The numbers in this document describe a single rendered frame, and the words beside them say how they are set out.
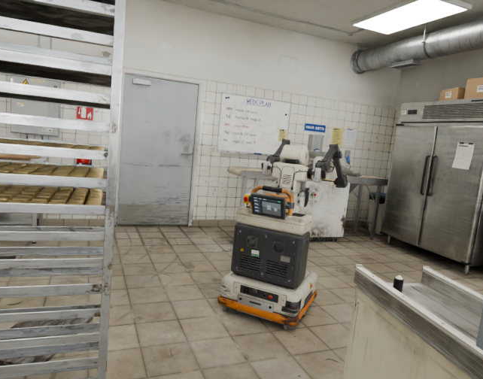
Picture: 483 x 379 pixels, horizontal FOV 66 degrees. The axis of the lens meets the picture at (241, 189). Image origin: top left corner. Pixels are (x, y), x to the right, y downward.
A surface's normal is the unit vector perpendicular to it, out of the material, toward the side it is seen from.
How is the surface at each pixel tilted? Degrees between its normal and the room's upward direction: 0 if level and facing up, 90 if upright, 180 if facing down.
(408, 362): 90
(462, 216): 90
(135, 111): 90
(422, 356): 90
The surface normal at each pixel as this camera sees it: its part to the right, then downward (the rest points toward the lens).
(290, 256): -0.42, 0.07
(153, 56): 0.37, 0.16
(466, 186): -0.92, -0.04
